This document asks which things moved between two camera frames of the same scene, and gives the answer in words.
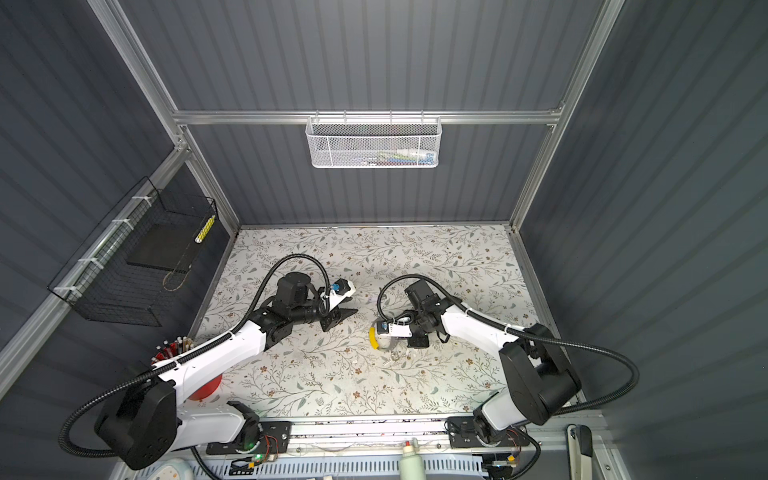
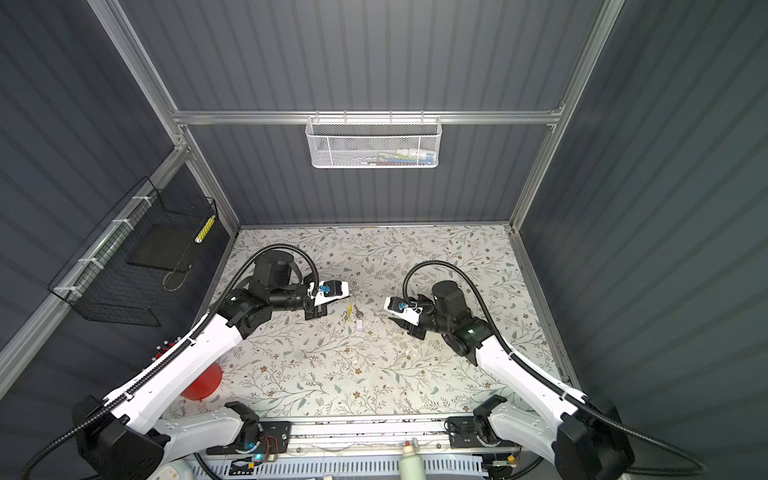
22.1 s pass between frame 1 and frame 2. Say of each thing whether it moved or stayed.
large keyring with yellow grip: moved
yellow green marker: stayed
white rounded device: stayed
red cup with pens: stayed
